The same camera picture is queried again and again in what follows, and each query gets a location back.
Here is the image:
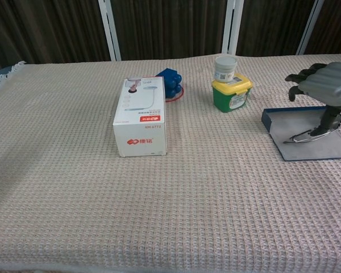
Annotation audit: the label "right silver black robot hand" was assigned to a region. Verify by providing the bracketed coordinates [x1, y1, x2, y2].
[285, 61, 341, 137]

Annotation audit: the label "thin-framed eyeglasses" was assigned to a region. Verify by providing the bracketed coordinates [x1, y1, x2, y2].
[282, 122, 341, 144]

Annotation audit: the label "white partition frame post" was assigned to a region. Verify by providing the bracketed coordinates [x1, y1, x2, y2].
[221, 0, 244, 56]
[295, 0, 325, 56]
[98, 0, 122, 62]

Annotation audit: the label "green tub yellow lid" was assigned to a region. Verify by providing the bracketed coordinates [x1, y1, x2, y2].
[211, 73, 253, 114]

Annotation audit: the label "small white jar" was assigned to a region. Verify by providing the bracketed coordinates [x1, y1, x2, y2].
[214, 55, 238, 84]

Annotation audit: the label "white lamp carton box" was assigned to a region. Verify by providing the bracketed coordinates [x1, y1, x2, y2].
[113, 76, 168, 158]

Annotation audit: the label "beige waffle fringed cloth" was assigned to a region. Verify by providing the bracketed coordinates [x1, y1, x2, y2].
[0, 53, 341, 270]

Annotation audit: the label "blue plastic toy block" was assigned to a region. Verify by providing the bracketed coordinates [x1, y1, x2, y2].
[155, 67, 183, 100]

